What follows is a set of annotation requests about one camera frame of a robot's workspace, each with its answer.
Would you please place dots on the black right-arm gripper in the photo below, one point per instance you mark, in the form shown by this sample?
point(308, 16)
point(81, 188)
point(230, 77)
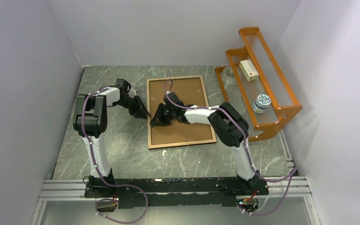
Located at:
point(158, 120)

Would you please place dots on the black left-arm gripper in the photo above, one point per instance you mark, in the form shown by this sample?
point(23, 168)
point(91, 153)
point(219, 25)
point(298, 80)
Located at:
point(143, 113)

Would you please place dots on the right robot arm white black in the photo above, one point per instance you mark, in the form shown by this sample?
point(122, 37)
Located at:
point(229, 126)

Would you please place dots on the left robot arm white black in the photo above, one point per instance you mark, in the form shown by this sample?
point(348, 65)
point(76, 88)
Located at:
point(90, 120)

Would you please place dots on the orange wooden shelf rack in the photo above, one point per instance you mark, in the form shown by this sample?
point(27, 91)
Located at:
point(271, 81)

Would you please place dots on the white red medicine box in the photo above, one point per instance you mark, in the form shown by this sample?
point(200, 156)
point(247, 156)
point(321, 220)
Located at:
point(249, 70)

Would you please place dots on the blue white ceramic jar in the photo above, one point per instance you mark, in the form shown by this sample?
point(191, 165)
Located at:
point(261, 103)

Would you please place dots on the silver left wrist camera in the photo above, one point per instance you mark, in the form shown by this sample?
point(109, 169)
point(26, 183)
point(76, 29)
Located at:
point(132, 93)

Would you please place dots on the light wooden picture frame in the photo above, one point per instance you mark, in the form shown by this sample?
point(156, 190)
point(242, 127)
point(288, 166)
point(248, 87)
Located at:
point(180, 146)

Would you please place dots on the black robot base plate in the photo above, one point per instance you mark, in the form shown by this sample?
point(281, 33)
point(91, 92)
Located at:
point(132, 193)

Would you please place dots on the aluminium rail frame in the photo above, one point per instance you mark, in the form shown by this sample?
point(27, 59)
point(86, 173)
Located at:
point(289, 200)

